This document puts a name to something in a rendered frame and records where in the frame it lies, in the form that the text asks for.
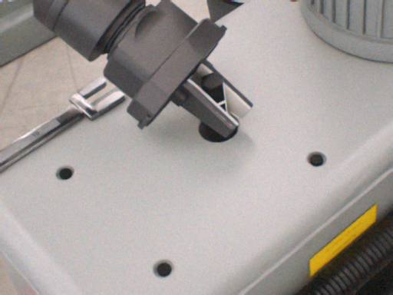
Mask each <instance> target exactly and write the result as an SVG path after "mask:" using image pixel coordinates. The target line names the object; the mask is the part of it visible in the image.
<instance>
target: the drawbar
mask: <svg viewBox="0 0 393 295"><path fill-rule="evenodd" d="M223 82H224V80H223V76H222V75H218V74H214V73H210V74H208V75H205V76H203V77H202V78H201V88H202V90H203V91H204V92H205V93H206V94H208V95H209V96H210V97H211V98H212V99H213V100H214V101H215V102H216V103H217V104H218V103H220V102H221V101H224V100H225V94H224V88H223ZM220 106H221V107H222V109H223V110H224V111H225V112H226V102H225V103H223V104H221V105H220ZM207 130H208V136H209V141H212V142H222V141H227V140H229V139H230V136H229V137H227V138H225V137H224V136H222V135H221V134H220V133H218V132H217V131H214V130H213V129H212V128H210V127H209V126H208V125H207Z"/></svg>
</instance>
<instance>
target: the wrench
mask: <svg viewBox="0 0 393 295"><path fill-rule="evenodd" d="M106 86H107V82H106V80H105V79H104V78H102V77H101V76H100V77H99V78H97V79H95V80H94V81H92V82H91V83H89V84H88V85H86V86H84V87H83V88H81V89H80V90H78V93H75V94H73V95H72V96H71V97H69V101H70V102H71V104H70V105H69V106H68V107H67V108H65V109H64V110H63V111H61V112H59V113H58V114H56V115H55V116H53V117H52V118H50V119H48V120H47V121H44V122H43V123H41V124H40V125H39V126H37V127H36V128H33V129H32V130H30V131H29V132H28V133H26V134H24V135H22V136H21V137H20V138H18V139H17V140H15V141H13V142H12V143H10V144H9V145H7V146H6V147H4V148H2V149H1V150H0V173H1V172H3V171H4V170H5V169H7V168H8V167H10V166H12V165H13V164H14V163H16V162H17V161H19V160H21V159H22V158H24V157H25V156H27V155H28V154H29V153H30V152H32V151H33V150H34V149H36V148H38V147H39V146H41V145H43V144H44V143H46V142H48V141H50V140H51V139H52V138H54V137H55V136H57V135H58V134H60V133H61V132H63V131H65V130H66V129H68V128H69V127H70V126H72V125H73V124H75V123H77V122H78V121H80V120H81V119H83V118H84V116H85V117H86V118H88V119H89V120H90V121H93V120H94V119H96V118H98V117H99V116H103V115H104V114H106V113H108V112H109V111H110V110H112V109H113V108H115V106H117V105H118V104H120V103H121V102H122V101H125V97H124V95H123V94H122V93H121V92H120V91H116V92H114V93H113V94H111V95H110V96H108V97H107V98H105V99H104V100H103V101H101V102H98V103H97V104H95V105H94V106H93V105H92V104H90V103H89V102H88V101H87V100H86V99H88V98H89V97H91V96H92V95H94V94H96V93H97V92H99V91H101V90H102V89H104V88H106Z"/></svg>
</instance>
